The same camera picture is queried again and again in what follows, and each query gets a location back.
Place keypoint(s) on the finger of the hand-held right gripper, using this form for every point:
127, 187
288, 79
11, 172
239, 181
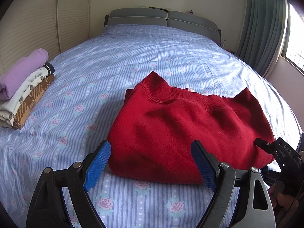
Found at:
272, 177
286, 155

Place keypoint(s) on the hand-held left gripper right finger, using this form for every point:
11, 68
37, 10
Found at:
204, 167

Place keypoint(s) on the purple folded garment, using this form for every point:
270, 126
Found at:
21, 73

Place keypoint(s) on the bed with blue floral sheet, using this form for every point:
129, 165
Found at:
106, 64

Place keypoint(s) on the window with metal railing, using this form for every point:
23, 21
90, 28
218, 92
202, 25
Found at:
295, 45

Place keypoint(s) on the grey-blue curtain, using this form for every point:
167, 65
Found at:
261, 28

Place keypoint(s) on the person's right hand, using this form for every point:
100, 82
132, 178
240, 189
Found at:
283, 199

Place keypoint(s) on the brown plaid folded garment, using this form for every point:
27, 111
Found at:
30, 104

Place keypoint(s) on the cream louvred wardrobe doors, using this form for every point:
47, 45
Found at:
35, 23

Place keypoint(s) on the red cartoon print sweater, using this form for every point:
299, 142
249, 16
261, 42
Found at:
185, 128

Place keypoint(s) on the grey headboard cushion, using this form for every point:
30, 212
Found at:
190, 21
137, 17

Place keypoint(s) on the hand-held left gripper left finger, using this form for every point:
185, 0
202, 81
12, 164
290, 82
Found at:
97, 167

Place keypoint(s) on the white printed folded garment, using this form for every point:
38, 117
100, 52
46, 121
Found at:
26, 92

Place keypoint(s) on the beige folded garment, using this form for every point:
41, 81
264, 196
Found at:
5, 123

